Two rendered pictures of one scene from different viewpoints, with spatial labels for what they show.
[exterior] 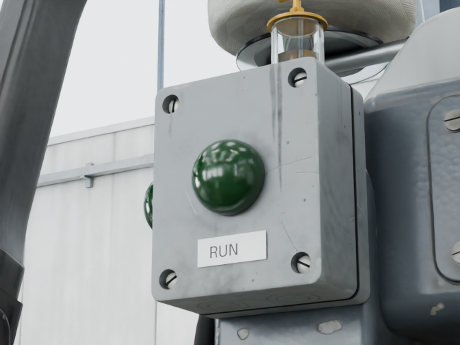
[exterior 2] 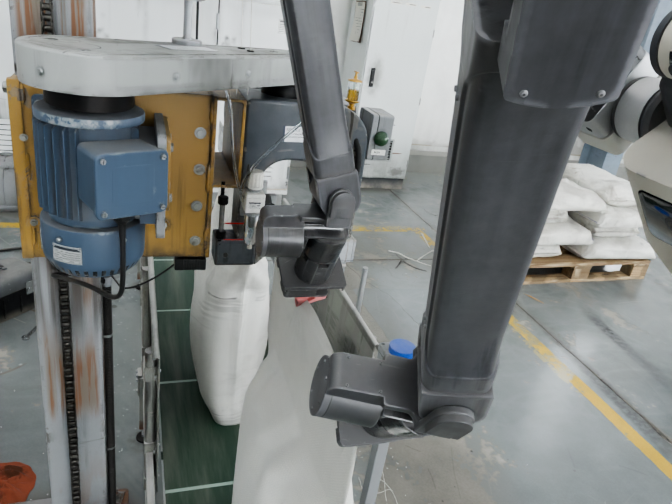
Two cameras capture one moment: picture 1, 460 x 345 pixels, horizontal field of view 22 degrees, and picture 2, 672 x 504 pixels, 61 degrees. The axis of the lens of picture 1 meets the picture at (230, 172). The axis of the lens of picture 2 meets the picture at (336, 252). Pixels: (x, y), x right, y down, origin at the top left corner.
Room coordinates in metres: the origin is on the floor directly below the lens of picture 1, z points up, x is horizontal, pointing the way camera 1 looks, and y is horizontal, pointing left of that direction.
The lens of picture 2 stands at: (1.38, 0.67, 1.53)
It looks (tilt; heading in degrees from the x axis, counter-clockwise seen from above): 24 degrees down; 218
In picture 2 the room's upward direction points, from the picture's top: 9 degrees clockwise
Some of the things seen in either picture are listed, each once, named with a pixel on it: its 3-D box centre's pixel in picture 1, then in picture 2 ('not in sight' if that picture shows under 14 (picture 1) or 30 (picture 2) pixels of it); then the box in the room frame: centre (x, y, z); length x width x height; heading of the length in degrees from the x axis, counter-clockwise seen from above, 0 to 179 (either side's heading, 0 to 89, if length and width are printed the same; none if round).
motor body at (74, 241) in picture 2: not in sight; (93, 188); (0.98, -0.13, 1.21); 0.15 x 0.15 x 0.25
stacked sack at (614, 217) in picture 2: not in sight; (611, 210); (-2.78, -0.27, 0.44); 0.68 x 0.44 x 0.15; 150
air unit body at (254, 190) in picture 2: not in sight; (254, 210); (0.70, -0.07, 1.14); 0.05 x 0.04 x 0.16; 150
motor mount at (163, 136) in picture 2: not in sight; (149, 161); (0.88, -0.15, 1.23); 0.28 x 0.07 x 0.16; 60
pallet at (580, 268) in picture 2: not in sight; (542, 246); (-2.60, -0.60, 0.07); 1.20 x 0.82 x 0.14; 152
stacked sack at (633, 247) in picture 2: not in sight; (602, 242); (-2.78, -0.26, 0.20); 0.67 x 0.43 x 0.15; 150
